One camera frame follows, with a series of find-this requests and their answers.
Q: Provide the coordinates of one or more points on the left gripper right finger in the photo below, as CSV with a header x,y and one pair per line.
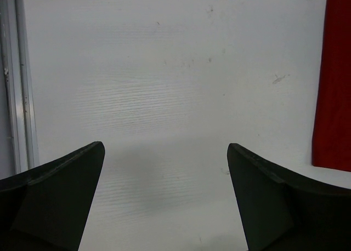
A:
x,y
283,210

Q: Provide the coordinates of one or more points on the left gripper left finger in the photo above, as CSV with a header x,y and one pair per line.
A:
x,y
47,207

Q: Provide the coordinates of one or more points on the red t shirt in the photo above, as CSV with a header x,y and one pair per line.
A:
x,y
331,135

